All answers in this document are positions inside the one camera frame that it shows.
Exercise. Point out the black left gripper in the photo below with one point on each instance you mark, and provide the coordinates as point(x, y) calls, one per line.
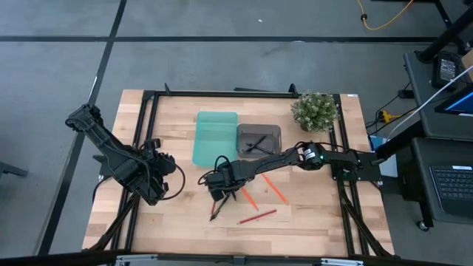
point(153, 181)

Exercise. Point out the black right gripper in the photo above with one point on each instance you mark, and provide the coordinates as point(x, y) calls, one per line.
point(233, 173)

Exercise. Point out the orange pencil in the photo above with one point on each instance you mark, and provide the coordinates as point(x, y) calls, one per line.
point(275, 188)
point(251, 200)

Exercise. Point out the translucent teal plastic bin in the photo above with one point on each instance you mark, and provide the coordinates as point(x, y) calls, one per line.
point(214, 129)

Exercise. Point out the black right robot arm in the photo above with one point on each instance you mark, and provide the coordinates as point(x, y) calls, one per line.
point(281, 160)

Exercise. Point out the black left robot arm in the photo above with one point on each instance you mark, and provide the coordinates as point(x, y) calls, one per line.
point(111, 155)

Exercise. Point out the translucent grey plastic bin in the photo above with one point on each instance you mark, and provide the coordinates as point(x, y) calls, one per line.
point(244, 129)

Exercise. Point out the potted green plant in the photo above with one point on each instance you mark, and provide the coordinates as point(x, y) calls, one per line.
point(314, 111)

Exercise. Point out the dark furniture foot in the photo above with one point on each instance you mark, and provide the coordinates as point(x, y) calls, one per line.
point(11, 170)

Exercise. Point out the small white table label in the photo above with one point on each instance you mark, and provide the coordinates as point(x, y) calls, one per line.
point(352, 95)

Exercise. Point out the white and blue box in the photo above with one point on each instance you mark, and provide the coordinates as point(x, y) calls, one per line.
point(390, 166)

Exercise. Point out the yellow power plug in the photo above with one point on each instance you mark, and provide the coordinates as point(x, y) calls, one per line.
point(386, 116)

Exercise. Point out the black metal beam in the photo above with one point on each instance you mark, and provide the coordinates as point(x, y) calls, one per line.
point(447, 35)
point(399, 142)

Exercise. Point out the black caster wheel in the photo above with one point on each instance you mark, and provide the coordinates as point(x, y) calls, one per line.
point(423, 226)

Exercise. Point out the black power adapter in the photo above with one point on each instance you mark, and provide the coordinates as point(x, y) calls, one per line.
point(406, 94)

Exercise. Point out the dark grey side desk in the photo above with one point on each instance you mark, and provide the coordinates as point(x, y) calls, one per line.
point(421, 111)

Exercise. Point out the monitor with blue screen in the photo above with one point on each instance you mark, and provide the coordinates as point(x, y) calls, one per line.
point(458, 103)

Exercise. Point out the black power brick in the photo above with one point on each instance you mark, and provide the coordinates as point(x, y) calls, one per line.
point(445, 70)

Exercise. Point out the cardboard box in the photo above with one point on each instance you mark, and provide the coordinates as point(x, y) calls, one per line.
point(468, 63)

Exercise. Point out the black aluminium table frame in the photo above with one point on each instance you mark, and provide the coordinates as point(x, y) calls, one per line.
point(221, 94)

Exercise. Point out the silver frame bracket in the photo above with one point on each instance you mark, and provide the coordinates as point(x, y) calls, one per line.
point(136, 258)
point(341, 262)

